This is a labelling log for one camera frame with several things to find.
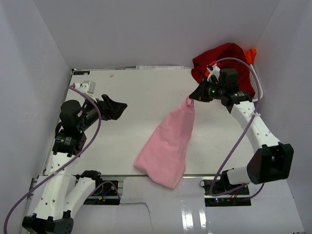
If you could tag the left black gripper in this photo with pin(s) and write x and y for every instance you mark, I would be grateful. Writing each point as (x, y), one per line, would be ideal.
(111, 109)

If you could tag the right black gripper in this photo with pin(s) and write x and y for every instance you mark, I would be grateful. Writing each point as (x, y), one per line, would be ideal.
(199, 94)

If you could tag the pink t shirt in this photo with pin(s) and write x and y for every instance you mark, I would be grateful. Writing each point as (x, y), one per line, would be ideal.
(163, 157)

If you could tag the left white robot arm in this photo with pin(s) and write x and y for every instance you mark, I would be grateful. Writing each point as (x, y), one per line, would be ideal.
(64, 193)

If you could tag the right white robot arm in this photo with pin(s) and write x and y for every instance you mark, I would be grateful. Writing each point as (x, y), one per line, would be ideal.
(272, 159)

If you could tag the black label sticker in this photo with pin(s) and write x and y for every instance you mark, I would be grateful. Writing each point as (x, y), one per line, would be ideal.
(81, 73)

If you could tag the dark red t shirt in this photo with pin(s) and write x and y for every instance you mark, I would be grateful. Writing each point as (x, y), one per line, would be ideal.
(227, 50)

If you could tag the white plastic basket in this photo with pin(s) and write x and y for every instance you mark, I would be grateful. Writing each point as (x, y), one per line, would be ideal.
(255, 83)

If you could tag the orange t shirt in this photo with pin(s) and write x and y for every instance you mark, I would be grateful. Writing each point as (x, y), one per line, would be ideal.
(250, 56)

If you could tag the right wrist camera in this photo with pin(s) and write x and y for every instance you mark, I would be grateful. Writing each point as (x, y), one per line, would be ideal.
(213, 71)

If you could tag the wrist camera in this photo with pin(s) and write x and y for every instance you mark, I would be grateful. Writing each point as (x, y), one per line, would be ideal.
(213, 71)
(87, 87)

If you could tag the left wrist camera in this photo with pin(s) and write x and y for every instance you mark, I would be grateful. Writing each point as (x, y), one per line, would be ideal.
(87, 87)

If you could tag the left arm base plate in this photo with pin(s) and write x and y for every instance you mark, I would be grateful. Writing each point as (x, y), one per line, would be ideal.
(107, 194)

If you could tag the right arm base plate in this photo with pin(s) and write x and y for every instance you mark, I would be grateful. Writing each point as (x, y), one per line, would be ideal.
(236, 198)

